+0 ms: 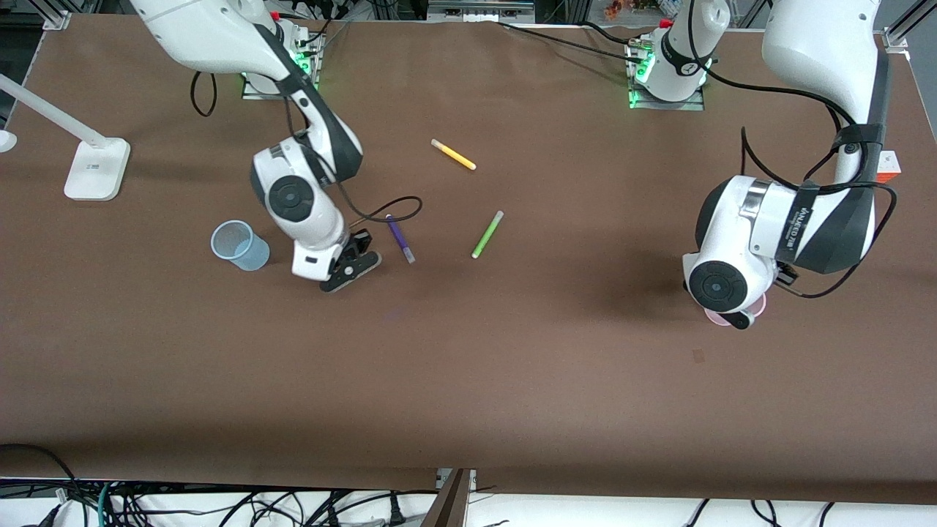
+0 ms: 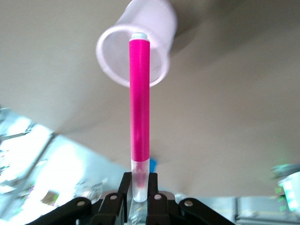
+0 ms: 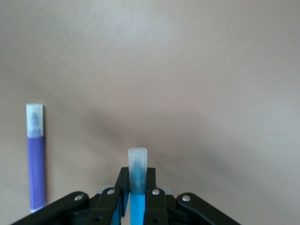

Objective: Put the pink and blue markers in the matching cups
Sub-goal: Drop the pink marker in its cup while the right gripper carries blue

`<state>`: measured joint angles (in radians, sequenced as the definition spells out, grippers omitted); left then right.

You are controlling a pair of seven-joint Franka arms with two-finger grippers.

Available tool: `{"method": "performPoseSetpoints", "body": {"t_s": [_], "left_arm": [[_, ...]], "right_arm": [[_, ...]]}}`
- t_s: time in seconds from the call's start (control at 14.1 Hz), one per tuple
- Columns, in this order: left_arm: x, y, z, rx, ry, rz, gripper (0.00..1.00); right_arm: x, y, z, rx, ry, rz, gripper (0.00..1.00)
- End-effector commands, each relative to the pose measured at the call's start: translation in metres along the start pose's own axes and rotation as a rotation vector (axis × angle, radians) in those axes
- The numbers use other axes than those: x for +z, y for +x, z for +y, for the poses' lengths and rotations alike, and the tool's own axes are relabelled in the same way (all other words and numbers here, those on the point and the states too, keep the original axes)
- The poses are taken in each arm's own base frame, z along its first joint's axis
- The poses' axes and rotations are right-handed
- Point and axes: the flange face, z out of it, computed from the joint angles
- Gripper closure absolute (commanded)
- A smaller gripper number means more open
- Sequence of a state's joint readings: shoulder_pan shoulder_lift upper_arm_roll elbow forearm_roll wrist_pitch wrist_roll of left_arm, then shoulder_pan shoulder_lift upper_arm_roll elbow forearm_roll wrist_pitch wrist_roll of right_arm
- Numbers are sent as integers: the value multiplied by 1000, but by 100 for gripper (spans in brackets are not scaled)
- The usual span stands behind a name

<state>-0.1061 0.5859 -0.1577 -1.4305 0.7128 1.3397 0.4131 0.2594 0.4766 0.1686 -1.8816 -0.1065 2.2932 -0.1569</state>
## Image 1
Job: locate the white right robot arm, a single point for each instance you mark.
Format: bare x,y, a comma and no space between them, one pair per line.
205,29

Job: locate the translucent blue cup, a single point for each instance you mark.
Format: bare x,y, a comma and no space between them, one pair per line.
249,256

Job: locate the translucent pink cup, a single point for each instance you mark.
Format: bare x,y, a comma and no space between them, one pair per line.
717,319

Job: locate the aluminium profile corner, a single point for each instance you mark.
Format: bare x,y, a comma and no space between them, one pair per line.
897,38
57,16

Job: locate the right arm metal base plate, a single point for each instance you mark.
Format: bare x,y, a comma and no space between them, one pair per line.
252,94

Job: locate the black power plug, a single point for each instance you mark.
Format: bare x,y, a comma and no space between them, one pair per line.
397,512

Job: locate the aluminium frame post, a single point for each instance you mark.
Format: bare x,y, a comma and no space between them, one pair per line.
450,505

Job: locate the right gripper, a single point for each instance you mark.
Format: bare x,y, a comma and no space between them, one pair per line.
359,241

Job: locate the yellow marker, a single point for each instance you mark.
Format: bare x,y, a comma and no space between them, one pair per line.
454,154

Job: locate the green marker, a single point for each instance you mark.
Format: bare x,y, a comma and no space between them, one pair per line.
487,235

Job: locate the colourful background item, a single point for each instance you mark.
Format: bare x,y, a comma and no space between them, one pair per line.
629,7

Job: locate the brown table cover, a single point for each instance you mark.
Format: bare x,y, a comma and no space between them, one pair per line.
468,395

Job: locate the small white round object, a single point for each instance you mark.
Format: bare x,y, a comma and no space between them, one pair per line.
6,141

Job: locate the white stand base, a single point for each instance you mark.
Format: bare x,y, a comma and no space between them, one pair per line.
95,176

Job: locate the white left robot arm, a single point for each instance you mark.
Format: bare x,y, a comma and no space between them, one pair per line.
820,44

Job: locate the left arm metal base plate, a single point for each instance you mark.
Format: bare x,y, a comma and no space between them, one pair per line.
681,105

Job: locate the grey metal bracket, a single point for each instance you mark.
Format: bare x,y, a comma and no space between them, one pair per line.
479,9

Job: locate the small red white box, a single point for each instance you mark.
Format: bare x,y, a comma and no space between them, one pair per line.
889,167

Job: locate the purple marker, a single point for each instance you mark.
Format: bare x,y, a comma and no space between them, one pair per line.
401,240

